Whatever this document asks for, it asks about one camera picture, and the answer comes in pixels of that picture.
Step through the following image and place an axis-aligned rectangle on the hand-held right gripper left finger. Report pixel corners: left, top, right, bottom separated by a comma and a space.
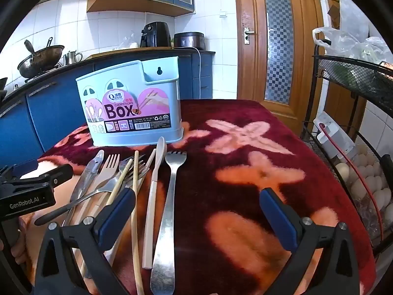
33, 188, 136, 295

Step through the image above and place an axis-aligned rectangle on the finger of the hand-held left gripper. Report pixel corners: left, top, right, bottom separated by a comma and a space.
10, 159, 39, 177
18, 163, 74, 188

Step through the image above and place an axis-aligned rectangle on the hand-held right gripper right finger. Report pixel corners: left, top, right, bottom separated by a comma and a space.
259, 187, 360, 295

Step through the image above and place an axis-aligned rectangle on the steel spoon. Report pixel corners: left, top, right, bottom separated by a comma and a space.
34, 187, 114, 225

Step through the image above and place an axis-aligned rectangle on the beige plastic spoon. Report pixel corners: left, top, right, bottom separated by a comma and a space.
142, 136, 168, 269

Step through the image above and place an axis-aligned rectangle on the large steel fork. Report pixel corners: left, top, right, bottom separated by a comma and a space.
150, 150, 187, 295

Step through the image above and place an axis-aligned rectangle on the light blue utensil box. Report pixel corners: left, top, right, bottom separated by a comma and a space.
76, 57, 185, 147

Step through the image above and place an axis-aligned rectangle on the person's left hand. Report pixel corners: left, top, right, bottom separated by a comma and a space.
11, 224, 28, 263

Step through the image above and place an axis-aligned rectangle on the red floral blanket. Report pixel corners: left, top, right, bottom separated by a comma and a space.
18, 99, 377, 295

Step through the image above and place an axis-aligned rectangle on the pile of white eggs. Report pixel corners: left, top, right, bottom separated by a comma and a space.
335, 144, 393, 222

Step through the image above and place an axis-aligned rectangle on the white power strip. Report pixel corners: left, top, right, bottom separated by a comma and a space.
313, 112, 357, 157

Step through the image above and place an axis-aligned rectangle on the dark metal wok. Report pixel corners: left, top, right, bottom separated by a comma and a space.
17, 45, 65, 78

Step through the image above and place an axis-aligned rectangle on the steel wok spatula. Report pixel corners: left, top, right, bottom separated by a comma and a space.
25, 40, 37, 65

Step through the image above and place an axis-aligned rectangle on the steel pitcher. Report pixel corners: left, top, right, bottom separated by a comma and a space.
63, 51, 83, 66

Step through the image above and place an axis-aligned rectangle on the wooden door with glass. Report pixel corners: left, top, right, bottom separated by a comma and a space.
233, 0, 326, 136

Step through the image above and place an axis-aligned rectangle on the clear bag on counter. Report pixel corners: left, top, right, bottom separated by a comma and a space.
115, 31, 140, 50

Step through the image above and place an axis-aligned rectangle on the black air fryer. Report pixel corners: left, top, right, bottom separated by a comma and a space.
140, 22, 172, 48

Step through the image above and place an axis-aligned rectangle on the dark rice cooker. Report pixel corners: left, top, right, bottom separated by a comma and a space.
174, 32, 205, 50

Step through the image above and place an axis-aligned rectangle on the crumpled clear plastic bag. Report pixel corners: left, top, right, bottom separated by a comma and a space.
312, 0, 393, 65

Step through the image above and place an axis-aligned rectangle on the red cable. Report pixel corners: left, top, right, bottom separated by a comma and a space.
319, 123, 384, 246

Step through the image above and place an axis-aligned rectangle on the black wire rack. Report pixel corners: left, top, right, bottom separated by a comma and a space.
301, 55, 393, 252

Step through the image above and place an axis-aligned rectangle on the white power cable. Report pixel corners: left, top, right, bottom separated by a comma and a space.
193, 47, 202, 99

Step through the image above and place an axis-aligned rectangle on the metal door handle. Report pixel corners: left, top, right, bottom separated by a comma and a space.
242, 27, 255, 45

